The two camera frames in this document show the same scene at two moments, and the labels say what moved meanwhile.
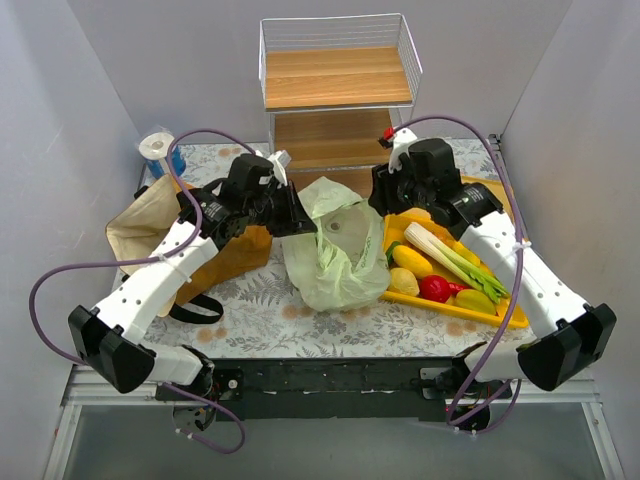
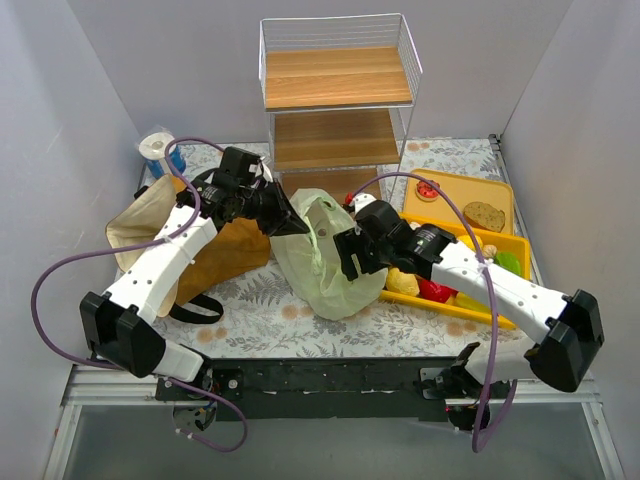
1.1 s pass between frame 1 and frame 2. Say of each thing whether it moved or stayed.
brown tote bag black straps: stayed
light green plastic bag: moved
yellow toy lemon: stayed
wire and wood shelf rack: stayed
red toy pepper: stayed
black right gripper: moved
